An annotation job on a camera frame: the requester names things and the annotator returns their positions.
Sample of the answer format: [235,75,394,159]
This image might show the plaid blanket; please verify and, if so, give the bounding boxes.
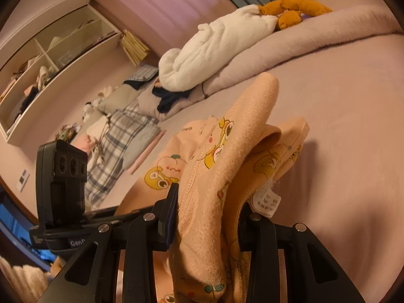
[85,103,160,209]

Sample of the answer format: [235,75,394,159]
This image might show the orange plush toy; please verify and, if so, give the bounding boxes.
[259,0,333,31]

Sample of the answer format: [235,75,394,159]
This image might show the floral plush toy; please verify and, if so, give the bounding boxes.
[58,124,83,142]

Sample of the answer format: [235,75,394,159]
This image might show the navy cloth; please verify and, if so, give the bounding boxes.
[152,84,193,113]

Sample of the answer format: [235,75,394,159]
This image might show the white folded clothes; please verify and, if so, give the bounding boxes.
[36,66,59,90]

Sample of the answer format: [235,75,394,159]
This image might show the white open wardrobe shelf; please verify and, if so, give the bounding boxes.
[0,0,123,147]

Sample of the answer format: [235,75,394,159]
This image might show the orange cartoon print pajama top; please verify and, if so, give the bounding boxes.
[117,72,310,303]

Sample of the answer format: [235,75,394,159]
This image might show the pink curtain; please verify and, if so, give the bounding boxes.
[91,0,250,67]

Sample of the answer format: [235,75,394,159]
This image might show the grey folded quilt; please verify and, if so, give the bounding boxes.
[121,120,162,171]

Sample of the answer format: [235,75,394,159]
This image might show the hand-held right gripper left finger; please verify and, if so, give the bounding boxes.
[36,183,179,303]

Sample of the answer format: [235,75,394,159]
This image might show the white plush toy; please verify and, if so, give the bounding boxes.
[83,101,102,123]

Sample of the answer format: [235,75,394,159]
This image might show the pink duvet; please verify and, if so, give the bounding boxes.
[196,0,401,102]

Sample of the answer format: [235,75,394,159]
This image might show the blue object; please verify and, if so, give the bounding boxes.
[0,192,54,259]

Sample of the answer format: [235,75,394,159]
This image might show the pink bed sheet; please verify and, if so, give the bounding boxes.
[95,28,404,303]

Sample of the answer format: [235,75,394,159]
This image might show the white fleece garment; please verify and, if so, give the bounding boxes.
[158,5,280,91]

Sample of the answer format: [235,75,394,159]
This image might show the dark folded clothes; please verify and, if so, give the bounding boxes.
[20,84,40,114]

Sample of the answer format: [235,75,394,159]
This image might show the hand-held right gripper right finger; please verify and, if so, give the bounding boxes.
[238,205,367,303]

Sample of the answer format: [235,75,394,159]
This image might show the blue striped cloth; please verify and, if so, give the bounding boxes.
[123,65,160,86]

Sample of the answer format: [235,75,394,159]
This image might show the grey green pillow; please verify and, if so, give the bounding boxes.
[98,85,142,116]

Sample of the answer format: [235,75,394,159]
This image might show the yellow folded bamboo mat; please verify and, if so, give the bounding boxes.
[120,29,151,67]

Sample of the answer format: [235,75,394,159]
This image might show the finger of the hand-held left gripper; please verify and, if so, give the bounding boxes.
[85,205,158,226]

